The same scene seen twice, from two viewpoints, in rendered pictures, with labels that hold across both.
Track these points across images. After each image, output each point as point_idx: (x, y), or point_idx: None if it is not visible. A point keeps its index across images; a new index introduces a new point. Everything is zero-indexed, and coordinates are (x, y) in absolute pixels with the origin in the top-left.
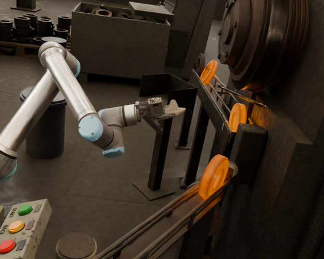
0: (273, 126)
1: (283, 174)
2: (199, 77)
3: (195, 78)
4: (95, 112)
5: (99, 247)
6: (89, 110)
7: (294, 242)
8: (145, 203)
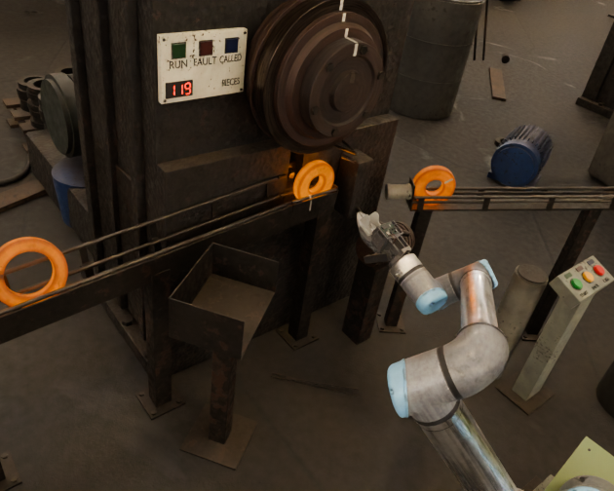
0: (359, 136)
1: (389, 150)
2: (47, 293)
3: (21, 315)
4: (474, 270)
5: (392, 420)
6: (480, 273)
7: None
8: (268, 424)
